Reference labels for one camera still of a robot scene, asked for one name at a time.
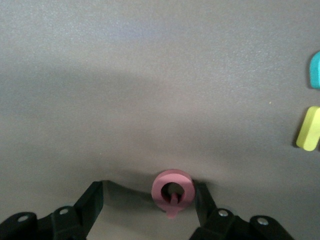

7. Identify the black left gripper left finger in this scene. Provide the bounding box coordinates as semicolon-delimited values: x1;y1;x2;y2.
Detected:
0;180;104;240

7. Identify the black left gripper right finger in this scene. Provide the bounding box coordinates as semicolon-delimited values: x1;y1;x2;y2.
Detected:
189;182;296;240

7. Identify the pink capital letter Q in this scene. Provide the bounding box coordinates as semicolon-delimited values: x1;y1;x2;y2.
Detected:
151;169;195;220

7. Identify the yellow capital letter H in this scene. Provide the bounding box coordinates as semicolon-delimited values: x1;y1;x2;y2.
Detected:
295;105;320;152

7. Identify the teal capital letter R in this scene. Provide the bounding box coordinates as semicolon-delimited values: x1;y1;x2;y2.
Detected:
309;51;320;90

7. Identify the brown table cover sheet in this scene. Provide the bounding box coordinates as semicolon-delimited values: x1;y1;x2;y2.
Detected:
0;0;320;240

